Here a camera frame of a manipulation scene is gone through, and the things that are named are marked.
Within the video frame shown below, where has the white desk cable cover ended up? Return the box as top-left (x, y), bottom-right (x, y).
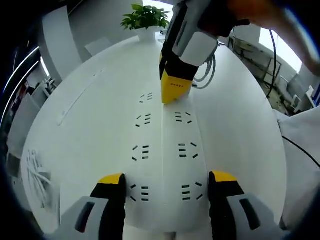
top-left (56, 69), bottom-right (104, 126)

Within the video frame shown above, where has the bundle of white cables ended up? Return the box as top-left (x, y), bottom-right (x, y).
top-left (24, 149), bottom-right (54, 209)

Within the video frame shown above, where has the green potted plant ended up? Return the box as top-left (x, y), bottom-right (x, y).
top-left (120, 3), bottom-right (171, 31)

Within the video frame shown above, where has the white chair back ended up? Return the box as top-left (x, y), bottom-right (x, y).
top-left (84, 37), bottom-right (113, 56)

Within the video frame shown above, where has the white power strip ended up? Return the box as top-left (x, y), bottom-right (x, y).
top-left (123, 84), bottom-right (213, 232)

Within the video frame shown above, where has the white plant pot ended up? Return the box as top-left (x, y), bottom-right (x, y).
top-left (136, 27), bottom-right (157, 43)

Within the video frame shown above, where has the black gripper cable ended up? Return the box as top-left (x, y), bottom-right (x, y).
top-left (264, 28), bottom-right (282, 100)

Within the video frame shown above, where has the metal frame table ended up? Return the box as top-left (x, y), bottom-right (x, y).
top-left (228, 34), bottom-right (285, 87)

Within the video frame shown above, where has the person's white clothing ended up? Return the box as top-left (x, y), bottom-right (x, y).
top-left (272, 104), bottom-right (320, 232)

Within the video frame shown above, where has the thin black cable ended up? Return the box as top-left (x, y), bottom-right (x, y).
top-left (282, 136), bottom-right (320, 168)

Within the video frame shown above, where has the white power strip cable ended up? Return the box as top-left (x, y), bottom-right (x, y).
top-left (192, 53), bottom-right (217, 90)

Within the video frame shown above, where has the white desk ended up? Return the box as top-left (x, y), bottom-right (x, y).
top-left (19, 34), bottom-right (288, 240)

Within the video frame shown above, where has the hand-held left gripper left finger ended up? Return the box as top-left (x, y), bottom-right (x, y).
top-left (53, 172), bottom-right (127, 240)

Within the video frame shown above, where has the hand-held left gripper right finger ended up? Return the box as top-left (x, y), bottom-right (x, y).
top-left (208, 170), bottom-right (292, 240)

